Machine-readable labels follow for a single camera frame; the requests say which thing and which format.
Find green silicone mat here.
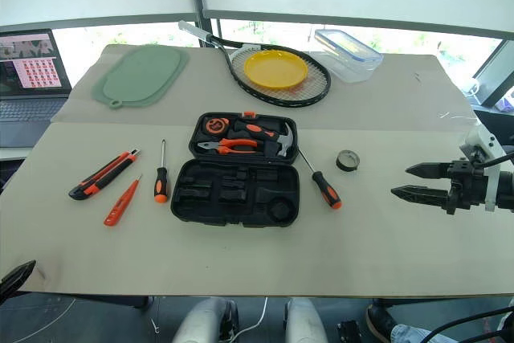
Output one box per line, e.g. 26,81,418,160
91,44,191,111

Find small black block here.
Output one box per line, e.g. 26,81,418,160
337,320,361,343

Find thin white cable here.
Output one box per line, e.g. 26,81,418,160
239,297,269,337

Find black plastic tool case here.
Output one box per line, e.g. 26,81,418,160
170,112,301,228

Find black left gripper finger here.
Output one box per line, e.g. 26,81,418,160
0,259,38,300

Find silver rounded shape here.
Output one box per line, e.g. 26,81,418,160
172,297,239,343
284,297,328,343

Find yellow plastic plate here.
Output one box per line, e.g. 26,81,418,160
243,49,311,89

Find long orange black screwdriver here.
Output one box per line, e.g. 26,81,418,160
296,149,344,210

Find black racket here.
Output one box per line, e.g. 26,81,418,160
177,19,332,109

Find open laptop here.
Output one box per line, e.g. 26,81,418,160
0,28,74,148

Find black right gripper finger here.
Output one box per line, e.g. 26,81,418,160
390,185,451,211
405,161,455,180

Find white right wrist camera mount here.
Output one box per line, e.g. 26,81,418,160
459,124,508,212

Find orange handled pliers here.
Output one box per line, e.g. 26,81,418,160
196,138,260,157

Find black orange utility knife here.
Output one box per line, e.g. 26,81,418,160
67,149,142,202

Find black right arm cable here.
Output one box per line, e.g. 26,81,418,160
479,149,514,169

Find short orange black screwdriver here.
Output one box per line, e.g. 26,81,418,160
153,139,170,204

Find claw hammer orange black grip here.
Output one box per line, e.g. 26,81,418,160
231,119,296,158

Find orange black tape measure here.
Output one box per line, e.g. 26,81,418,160
202,115,228,136

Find clear container blue lid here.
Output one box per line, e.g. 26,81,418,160
310,28,384,84

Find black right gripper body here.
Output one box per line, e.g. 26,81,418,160
443,159,489,216

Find black shoe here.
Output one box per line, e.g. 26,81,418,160
365,304,399,343

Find blue jeans leg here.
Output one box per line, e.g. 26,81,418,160
390,323,427,343

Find black electrical tape roll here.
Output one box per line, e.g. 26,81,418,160
336,149,361,173

